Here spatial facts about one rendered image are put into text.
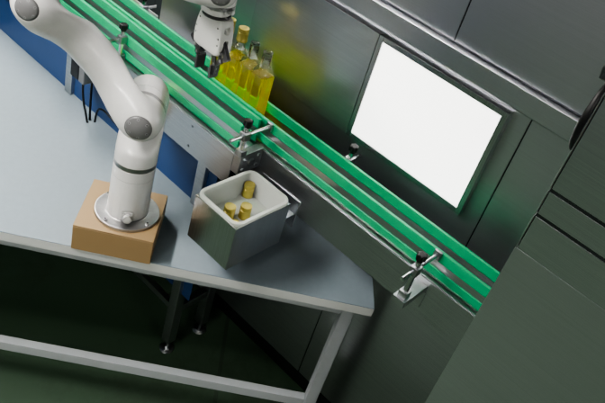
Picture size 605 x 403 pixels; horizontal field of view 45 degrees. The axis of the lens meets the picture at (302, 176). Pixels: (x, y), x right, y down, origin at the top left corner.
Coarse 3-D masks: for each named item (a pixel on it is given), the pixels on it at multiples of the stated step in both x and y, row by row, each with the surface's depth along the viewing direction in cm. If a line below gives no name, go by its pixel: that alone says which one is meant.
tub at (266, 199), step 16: (240, 176) 214; (256, 176) 217; (208, 192) 206; (224, 192) 212; (240, 192) 218; (256, 192) 218; (272, 192) 214; (256, 208) 215; (272, 208) 206; (240, 224) 197
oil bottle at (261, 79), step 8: (256, 72) 217; (264, 72) 216; (272, 72) 218; (248, 80) 221; (256, 80) 218; (264, 80) 217; (272, 80) 220; (248, 88) 221; (256, 88) 219; (264, 88) 219; (248, 96) 223; (256, 96) 220; (264, 96) 222; (256, 104) 222; (264, 104) 224; (264, 112) 227
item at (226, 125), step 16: (64, 0) 257; (80, 0) 249; (80, 16) 252; (96, 16) 246; (112, 32) 242; (128, 48) 239; (144, 48) 234; (144, 64) 236; (160, 64) 230; (176, 80) 226; (176, 96) 229; (192, 96) 224; (208, 112) 221; (224, 112) 216; (224, 128) 218; (240, 128) 213
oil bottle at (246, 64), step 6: (240, 60) 220; (246, 60) 219; (252, 60) 219; (258, 60) 220; (240, 66) 221; (246, 66) 219; (252, 66) 219; (240, 72) 222; (246, 72) 220; (240, 78) 223; (246, 78) 221; (234, 84) 225; (240, 84) 223; (246, 84) 222; (234, 90) 226; (240, 90) 224; (246, 90) 223; (240, 96) 225
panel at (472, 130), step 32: (384, 64) 203; (416, 64) 196; (384, 96) 207; (416, 96) 199; (448, 96) 192; (384, 128) 210; (416, 128) 203; (448, 128) 195; (480, 128) 189; (416, 160) 206; (448, 160) 199; (448, 192) 202
